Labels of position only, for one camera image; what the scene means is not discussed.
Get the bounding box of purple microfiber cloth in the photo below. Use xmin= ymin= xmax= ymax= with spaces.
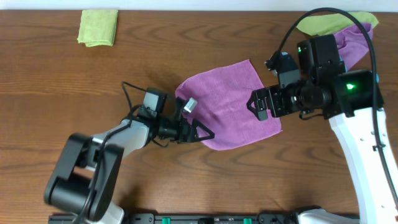
xmin=175 ymin=60 xmax=282 ymax=151

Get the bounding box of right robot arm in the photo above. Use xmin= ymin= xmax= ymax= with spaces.
xmin=247 ymin=35 xmax=397 ymax=223

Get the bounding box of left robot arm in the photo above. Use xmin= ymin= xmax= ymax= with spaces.
xmin=44 ymin=98 xmax=215 ymax=223

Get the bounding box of purple cloth in pile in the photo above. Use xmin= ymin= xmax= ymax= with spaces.
xmin=333 ymin=24 xmax=369 ymax=70

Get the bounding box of green cloth in pile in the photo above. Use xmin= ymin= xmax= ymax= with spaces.
xmin=297 ymin=12 xmax=379 ymax=36

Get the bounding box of folded light green cloth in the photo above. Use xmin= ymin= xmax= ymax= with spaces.
xmin=77 ymin=9 xmax=118 ymax=47

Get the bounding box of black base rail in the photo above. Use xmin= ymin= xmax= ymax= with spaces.
xmin=48 ymin=212 xmax=361 ymax=224

